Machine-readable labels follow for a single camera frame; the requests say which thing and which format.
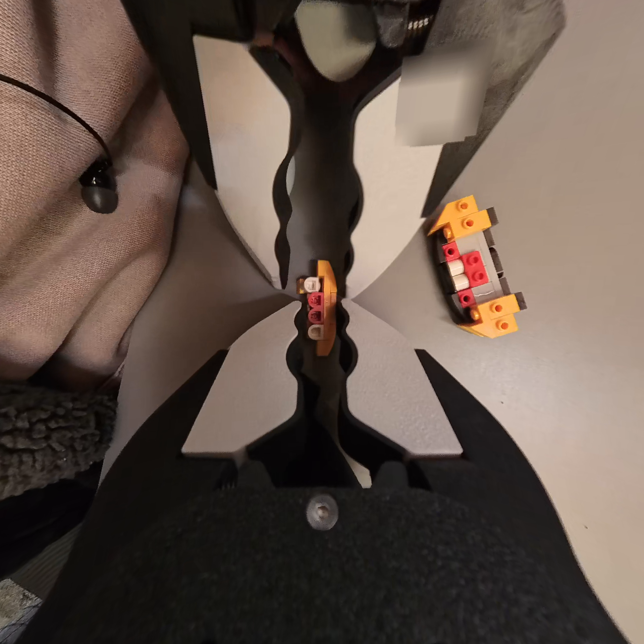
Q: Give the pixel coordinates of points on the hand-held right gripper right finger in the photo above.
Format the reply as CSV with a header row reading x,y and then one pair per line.
x,y
403,397

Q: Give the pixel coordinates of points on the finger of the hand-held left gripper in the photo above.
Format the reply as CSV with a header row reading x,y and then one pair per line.
x,y
242,131
387,191

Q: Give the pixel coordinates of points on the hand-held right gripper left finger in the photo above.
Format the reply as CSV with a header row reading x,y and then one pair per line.
x,y
247,403

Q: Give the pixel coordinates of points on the orange arch lego piece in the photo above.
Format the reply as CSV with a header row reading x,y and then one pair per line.
x,y
324,322

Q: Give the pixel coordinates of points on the orange red grey lego assembly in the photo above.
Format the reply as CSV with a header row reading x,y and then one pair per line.
x,y
473,267

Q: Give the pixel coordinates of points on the dark fleece jacket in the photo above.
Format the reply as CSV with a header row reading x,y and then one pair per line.
x,y
50,433

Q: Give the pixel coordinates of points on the beige garment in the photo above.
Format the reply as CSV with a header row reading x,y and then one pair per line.
x,y
60,272

